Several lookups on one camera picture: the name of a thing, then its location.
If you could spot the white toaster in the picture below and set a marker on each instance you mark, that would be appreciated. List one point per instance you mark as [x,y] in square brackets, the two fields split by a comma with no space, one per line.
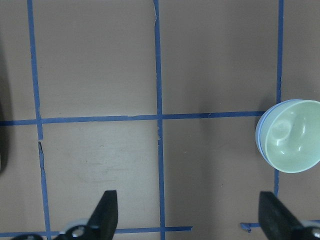
[4,142]

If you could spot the green bowl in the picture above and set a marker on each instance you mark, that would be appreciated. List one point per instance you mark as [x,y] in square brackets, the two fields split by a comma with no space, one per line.
[293,140]

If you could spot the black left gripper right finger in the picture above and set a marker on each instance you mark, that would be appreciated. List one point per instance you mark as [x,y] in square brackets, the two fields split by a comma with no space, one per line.
[278,223]

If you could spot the blue bowl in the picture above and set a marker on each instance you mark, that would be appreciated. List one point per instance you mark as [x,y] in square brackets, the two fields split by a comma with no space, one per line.
[266,121]

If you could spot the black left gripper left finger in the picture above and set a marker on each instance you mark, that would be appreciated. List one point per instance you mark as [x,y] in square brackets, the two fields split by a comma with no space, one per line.
[102,223]

